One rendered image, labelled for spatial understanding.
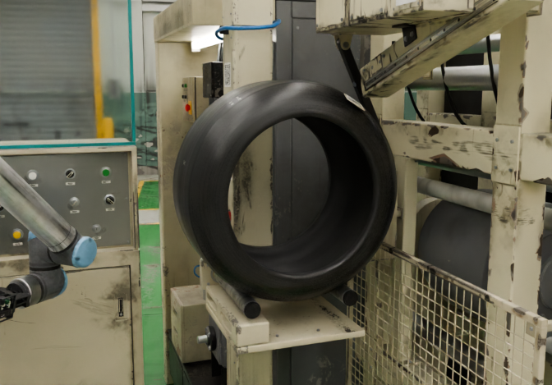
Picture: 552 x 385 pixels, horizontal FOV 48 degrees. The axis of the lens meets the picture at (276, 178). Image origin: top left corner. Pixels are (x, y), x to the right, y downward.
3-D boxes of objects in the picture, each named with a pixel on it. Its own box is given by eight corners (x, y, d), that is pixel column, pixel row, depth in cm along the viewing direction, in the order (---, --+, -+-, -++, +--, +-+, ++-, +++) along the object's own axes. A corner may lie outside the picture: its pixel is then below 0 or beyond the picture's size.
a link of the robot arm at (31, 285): (20, 271, 182) (15, 301, 183) (7, 274, 177) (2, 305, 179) (43, 281, 179) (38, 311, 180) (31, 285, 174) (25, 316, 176)
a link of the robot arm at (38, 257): (71, 227, 186) (72, 268, 187) (46, 224, 192) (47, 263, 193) (46, 231, 178) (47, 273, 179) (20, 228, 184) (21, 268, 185)
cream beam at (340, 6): (313, 34, 191) (314, -15, 189) (384, 36, 199) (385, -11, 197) (420, 11, 134) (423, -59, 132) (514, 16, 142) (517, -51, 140)
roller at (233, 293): (213, 280, 190) (212, 266, 189) (227, 279, 192) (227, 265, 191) (244, 320, 158) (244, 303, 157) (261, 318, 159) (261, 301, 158)
